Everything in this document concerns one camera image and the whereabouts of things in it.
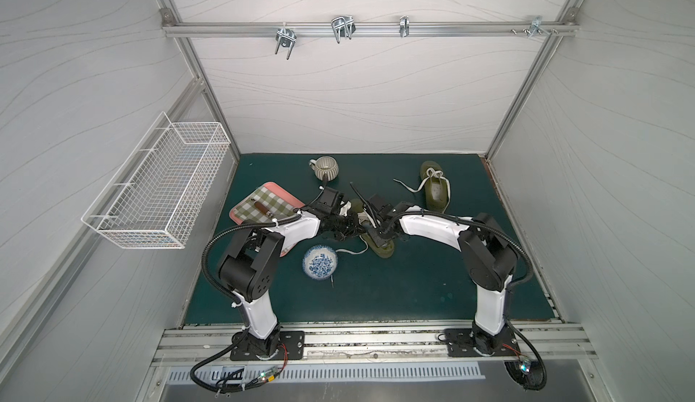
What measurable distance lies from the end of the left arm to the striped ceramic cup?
0.95ft

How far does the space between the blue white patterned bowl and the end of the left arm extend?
0.34 ft

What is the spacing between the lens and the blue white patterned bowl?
0.87 meters

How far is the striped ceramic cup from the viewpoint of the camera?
1.10 m

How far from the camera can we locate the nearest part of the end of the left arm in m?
0.73

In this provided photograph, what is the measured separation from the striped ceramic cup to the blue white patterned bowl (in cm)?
32

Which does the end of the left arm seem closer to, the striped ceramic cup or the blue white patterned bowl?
the blue white patterned bowl
